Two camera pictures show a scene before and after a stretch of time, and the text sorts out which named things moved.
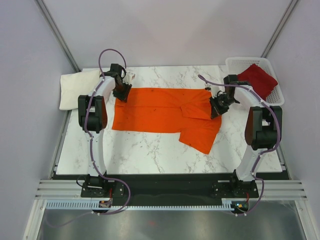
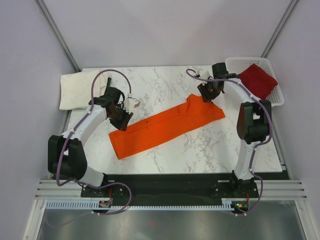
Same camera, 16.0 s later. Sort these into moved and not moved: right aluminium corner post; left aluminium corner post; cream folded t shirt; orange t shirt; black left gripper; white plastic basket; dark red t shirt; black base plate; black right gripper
Moved: black left gripper; black right gripper; orange t shirt
Not moved: dark red t shirt; right aluminium corner post; white plastic basket; left aluminium corner post; black base plate; cream folded t shirt
